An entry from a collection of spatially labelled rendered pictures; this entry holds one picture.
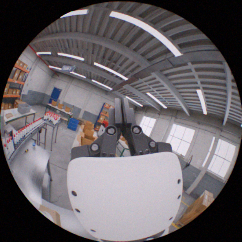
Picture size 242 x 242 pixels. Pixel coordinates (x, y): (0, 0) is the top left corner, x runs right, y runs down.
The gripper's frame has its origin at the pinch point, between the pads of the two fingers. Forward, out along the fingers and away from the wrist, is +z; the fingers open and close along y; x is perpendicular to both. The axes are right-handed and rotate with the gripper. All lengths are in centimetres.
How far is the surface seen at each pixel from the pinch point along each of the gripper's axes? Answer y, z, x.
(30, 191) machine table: -90, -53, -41
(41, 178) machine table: -89, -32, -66
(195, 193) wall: 334, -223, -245
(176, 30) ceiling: 104, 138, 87
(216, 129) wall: 430, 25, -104
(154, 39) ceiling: 82, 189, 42
